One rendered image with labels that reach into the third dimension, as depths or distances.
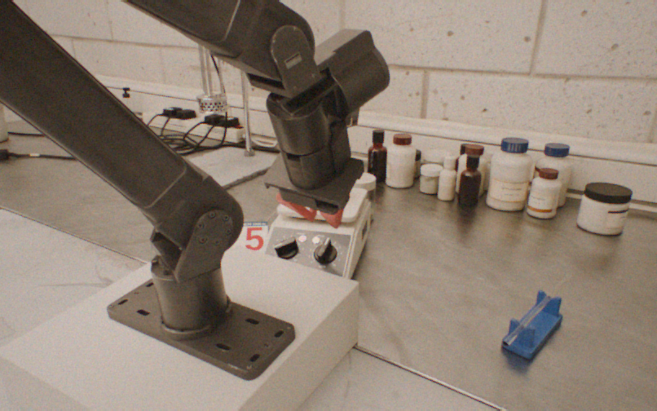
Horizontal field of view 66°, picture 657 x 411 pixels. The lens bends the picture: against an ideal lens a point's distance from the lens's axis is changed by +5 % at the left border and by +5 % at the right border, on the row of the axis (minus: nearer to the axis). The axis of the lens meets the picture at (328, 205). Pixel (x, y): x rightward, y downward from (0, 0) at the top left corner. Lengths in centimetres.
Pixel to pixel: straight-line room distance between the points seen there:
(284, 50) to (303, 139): 9
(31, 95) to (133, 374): 25
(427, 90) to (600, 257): 54
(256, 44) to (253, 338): 26
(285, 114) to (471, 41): 73
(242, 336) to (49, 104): 25
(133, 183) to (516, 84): 87
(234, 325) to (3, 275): 45
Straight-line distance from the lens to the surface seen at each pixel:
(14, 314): 76
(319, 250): 66
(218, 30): 41
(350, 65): 50
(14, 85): 39
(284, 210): 72
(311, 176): 51
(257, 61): 43
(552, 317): 68
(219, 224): 43
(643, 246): 95
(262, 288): 56
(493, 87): 113
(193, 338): 49
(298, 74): 44
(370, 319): 63
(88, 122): 40
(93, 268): 82
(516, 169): 96
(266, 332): 48
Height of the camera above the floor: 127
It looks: 23 degrees down
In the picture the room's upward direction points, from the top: straight up
